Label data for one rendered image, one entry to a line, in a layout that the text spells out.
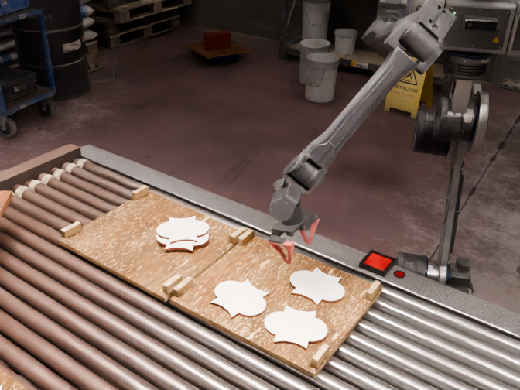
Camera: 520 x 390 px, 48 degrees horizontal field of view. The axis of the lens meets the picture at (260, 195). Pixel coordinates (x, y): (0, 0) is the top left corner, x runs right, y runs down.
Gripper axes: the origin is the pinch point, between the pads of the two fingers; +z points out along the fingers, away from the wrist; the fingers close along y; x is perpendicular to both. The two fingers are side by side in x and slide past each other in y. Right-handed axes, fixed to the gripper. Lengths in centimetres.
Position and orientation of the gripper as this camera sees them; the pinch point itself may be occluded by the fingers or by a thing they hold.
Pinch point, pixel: (298, 251)
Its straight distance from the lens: 149.6
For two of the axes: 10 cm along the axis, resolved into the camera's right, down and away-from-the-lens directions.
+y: 5.7, -4.5, 6.9
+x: -8.0, -1.1, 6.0
